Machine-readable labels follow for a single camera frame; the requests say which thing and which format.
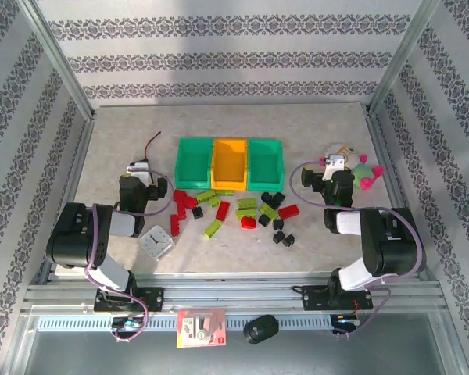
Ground plush toy with glasses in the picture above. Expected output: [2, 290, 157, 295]
[318, 143, 386, 191]

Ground green plastic bin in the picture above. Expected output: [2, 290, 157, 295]
[246, 138, 286, 191]
[174, 137, 215, 189]

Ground white square alarm clock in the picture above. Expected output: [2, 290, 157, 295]
[138, 224, 177, 262]

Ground yellow plastic bin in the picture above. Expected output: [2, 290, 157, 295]
[210, 138, 248, 191]

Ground small circuit board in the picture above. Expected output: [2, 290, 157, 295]
[330, 314, 363, 329]
[109, 316, 144, 333]

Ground red carded retail package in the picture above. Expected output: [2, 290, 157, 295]
[175, 309, 227, 349]

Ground black computer mouse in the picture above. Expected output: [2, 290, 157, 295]
[242, 314, 279, 345]

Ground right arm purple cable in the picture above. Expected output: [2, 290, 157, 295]
[290, 160, 426, 343]

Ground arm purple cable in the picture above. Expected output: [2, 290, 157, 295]
[290, 160, 426, 343]
[84, 168, 176, 345]

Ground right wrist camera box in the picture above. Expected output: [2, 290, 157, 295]
[322, 154, 347, 180]

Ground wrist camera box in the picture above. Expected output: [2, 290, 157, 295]
[322, 154, 347, 180]
[126, 161, 152, 176]

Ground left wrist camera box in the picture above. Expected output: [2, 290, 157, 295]
[126, 161, 152, 176]

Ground black board with red wire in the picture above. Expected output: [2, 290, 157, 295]
[144, 131, 163, 162]

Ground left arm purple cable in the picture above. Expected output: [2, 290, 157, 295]
[84, 168, 176, 345]

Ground aluminium side rail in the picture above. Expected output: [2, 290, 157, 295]
[38, 112, 97, 284]
[365, 109, 431, 282]

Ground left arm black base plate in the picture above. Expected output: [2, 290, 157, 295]
[93, 286, 166, 313]

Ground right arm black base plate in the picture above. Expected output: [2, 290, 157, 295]
[300, 284, 374, 313]

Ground aluminium front rail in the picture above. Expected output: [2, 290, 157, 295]
[21, 273, 442, 313]

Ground grey slotted cable duct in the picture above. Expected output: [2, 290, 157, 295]
[35, 315, 360, 333]

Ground aluminium frame post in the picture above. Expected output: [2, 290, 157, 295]
[17, 0, 98, 122]
[367, 0, 442, 118]

